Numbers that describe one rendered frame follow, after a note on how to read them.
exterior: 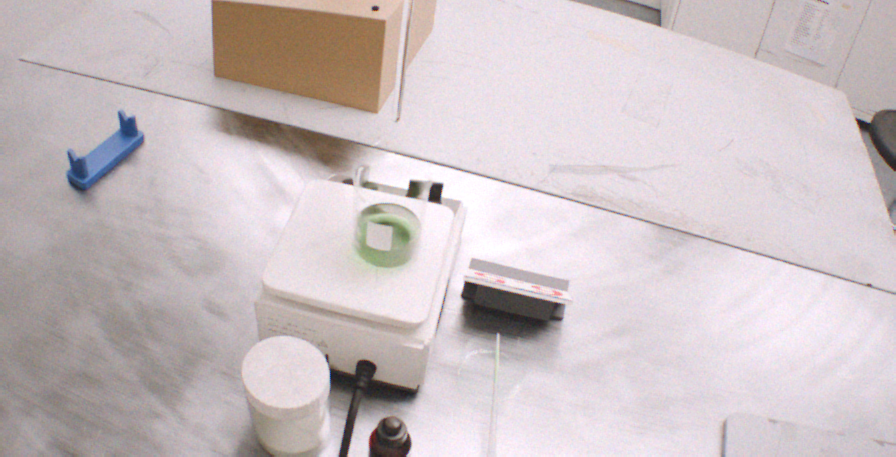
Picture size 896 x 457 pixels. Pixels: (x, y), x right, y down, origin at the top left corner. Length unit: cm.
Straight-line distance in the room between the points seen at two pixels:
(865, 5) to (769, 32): 46
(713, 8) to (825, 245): 219
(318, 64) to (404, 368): 39
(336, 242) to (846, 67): 281
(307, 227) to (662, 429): 32
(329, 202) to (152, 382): 21
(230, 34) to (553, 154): 39
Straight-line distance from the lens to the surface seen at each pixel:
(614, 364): 61
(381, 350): 51
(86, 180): 74
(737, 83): 108
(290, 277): 50
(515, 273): 64
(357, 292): 50
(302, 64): 80
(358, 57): 77
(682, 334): 65
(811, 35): 306
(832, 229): 88
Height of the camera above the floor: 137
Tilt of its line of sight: 42 degrees down
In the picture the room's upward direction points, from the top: 9 degrees clockwise
